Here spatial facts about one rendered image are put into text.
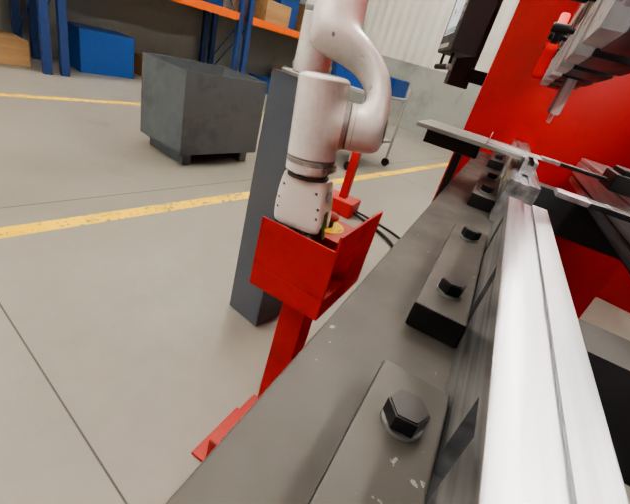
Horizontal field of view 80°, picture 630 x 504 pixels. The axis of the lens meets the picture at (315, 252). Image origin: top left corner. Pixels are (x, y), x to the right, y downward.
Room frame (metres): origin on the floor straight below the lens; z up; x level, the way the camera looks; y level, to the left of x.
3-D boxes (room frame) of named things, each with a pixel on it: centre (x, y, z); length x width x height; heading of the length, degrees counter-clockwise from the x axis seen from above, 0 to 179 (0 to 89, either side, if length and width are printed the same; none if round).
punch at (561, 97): (1.00, -0.45, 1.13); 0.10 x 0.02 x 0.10; 160
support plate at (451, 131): (1.05, -0.31, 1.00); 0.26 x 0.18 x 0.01; 70
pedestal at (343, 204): (2.88, -0.09, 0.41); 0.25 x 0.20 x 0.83; 70
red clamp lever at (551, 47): (0.88, -0.33, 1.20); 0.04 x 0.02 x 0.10; 70
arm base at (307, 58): (1.37, 0.18, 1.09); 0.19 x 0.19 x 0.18
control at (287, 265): (0.68, 0.00, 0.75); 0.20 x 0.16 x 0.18; 158
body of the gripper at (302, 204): (0.64, 0.05, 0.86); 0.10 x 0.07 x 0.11; 68
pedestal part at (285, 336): (0.68, 0.00, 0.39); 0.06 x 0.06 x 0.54; 68
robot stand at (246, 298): (1.37, 0.18, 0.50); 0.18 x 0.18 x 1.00; 58
